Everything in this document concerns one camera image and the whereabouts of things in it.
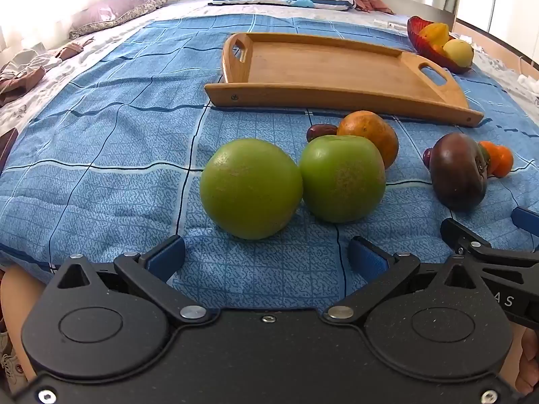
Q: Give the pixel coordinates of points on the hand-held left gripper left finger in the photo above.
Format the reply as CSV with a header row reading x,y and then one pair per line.
x,y
166,256

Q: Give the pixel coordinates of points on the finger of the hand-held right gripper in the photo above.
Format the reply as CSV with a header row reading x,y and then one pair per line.
x,y
459,233
528,223

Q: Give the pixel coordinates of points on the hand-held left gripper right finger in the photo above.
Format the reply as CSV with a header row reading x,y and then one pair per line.
x,y
366,257

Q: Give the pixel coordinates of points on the dark purple fruit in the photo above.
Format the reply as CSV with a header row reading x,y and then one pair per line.
x,y
457,172

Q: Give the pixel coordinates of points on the small tangerine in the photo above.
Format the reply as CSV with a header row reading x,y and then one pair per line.
x,y
503,162
488,147

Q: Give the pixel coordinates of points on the green apple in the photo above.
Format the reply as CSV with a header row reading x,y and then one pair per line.
x,y
343,181

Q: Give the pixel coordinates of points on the red date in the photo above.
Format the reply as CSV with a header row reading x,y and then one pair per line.
x,y
427,158
318,132

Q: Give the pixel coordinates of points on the green orange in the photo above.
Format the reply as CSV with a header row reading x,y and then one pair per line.
x,y
248,189

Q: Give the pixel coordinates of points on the brownish orange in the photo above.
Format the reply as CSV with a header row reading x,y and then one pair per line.
x,y
370,130

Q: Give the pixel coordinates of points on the wooden tray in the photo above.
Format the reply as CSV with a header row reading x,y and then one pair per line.
x,y
316,63

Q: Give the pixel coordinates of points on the person's right hand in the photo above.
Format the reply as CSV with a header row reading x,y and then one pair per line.
x,y
528,370

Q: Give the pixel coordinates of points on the blue plaid blanket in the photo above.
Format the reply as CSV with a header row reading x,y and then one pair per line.
x,y
126,134

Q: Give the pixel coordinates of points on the yellow pear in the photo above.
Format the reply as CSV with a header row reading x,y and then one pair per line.
x,y
459,52

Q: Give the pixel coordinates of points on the small orange fruit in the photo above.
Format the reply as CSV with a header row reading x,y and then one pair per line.
x,y
436,50

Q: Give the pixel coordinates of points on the white crumpled cloth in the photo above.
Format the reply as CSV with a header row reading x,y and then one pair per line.
x,y
465,38

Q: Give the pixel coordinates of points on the yellow starfruit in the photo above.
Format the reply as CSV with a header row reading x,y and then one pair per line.
x,y
436,33

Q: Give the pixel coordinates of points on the red glass bowl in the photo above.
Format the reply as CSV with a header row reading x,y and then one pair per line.
x,y
417,35

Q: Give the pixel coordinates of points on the bed with light sheet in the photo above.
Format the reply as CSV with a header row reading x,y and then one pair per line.
x,y
75,59

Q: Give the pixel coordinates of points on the white power strip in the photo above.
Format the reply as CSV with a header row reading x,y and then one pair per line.
x,y
391,24

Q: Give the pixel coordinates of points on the brown clothing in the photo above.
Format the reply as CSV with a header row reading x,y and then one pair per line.
x,y
25,73

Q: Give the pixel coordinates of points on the purple pillow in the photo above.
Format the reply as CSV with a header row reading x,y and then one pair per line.
x,y
113,10

